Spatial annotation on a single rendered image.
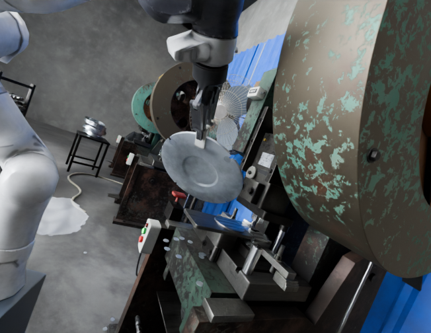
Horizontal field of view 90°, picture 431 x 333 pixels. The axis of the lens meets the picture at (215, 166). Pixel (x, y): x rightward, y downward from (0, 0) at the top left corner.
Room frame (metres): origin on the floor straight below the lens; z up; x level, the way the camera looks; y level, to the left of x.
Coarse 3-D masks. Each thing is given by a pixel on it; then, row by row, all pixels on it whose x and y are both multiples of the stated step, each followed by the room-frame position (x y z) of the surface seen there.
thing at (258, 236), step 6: (240, 222) 0.91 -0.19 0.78; (246, 228) 0.86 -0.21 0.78; (252, 228) 0.90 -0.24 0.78; (252, 234) 0.81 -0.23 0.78; (258, 234) 0.85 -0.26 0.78; (246, 240) 0.82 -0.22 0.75; (252, 240) 0.79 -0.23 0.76; (258, 240) 0.80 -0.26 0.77; (270, 240) 0.83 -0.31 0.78; (264, 246) 0.82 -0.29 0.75
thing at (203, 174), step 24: (168, 144) 0.67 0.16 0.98; (192, 144) 0.62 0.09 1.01; (216, 144) 0.59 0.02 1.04; (168, 168) 0.74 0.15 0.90; (192, 168) 0.70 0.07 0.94; (216, 168) 0.64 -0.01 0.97; (240, 168) 0.61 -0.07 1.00; (192, 192) 0.77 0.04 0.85; (216, 192) 0.71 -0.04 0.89; (240, 192) 0.67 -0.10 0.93
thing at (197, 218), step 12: (192, 216) 0.74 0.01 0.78; (204, 216) 0.79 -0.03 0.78; (216, 216) 0.84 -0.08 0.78; (204, 228) 0.69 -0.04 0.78; (216, 228) 0.72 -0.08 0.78; (228, 228) 0.76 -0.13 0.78; (240, 228) 0.81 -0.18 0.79; (204, 240) 0.82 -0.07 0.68; (216, 240) 0.76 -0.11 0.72; (228, 240) 0.76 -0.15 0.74; (216, 252) 0.75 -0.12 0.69
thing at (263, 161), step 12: (264, 144) 0.88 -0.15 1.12; (264, 156) 0.85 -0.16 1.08; (252, 168) 0.87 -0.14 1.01; (264, 168) 0.82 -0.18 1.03; (252, 180) 0.81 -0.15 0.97; (252, 192) 0.78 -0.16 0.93; (264, 192) 0.78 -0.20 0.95; (276, 192) 0.79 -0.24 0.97; (264, 204) 0.78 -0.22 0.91; (276, 204) 0.80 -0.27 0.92
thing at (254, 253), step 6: (252, 246) 0.66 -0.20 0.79; (258, 246) 0.65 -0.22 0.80; (252, 252) 0.65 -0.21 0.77; (258, 252) 0.65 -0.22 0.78; (246, 258) 0.66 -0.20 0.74; (252, 258) 0.64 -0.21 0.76; (258, 258) 0.65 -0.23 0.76; (246, 264) 0.65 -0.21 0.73; (252, 264) 0.64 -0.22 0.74; (246, 270) 0.65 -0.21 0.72; (252, 270) 0.65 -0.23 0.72
